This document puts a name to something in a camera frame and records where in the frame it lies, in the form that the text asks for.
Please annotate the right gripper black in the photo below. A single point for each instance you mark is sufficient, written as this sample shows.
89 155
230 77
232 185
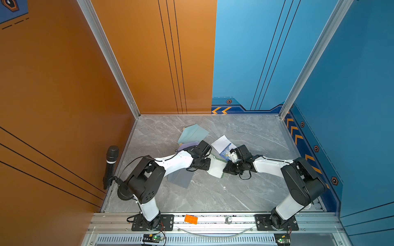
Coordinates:
229 168

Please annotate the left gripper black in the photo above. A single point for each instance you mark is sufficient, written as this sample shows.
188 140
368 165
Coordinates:
207 166

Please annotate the green bordered letter paper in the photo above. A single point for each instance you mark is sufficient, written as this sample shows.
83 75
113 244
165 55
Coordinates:
217 166

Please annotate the grey envelope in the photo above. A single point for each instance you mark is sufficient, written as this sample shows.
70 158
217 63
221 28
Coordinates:
181 178

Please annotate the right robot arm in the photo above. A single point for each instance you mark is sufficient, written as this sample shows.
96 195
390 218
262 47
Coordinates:
302 180

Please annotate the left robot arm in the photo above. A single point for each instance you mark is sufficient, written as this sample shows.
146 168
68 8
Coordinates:
144 181

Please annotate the blue floral letter paper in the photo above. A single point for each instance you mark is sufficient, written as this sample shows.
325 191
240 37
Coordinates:
226 152

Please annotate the purple envelope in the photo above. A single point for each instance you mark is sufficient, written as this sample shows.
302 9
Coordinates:
187 145

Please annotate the teal envelope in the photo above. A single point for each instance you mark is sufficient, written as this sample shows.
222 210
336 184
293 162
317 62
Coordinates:
192 133

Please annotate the plain white paper sheet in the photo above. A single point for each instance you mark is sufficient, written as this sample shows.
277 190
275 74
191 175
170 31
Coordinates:
221 144

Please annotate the orange lego brick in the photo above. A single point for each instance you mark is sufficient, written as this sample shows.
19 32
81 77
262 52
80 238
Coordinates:
191 219

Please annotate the black microphone on stand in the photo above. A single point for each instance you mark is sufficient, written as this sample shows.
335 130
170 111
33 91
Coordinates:
110 167

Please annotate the right green circuit board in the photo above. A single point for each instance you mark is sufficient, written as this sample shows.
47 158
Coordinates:
282 239

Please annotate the green circuit board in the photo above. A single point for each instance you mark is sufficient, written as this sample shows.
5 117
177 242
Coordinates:
282 239
151 238

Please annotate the left green circuit board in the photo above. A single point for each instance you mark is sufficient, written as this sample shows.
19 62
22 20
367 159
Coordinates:
151 238

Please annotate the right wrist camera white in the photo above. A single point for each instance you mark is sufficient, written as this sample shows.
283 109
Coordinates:
233 156

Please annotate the silver knob on rail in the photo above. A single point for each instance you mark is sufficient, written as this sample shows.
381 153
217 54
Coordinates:
228 220

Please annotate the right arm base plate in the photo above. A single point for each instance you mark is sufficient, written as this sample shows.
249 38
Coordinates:
268 222

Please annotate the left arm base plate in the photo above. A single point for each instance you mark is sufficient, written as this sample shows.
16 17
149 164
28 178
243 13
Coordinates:
163 222

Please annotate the aluminium front rail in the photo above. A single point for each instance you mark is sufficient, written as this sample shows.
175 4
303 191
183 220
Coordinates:
209 223

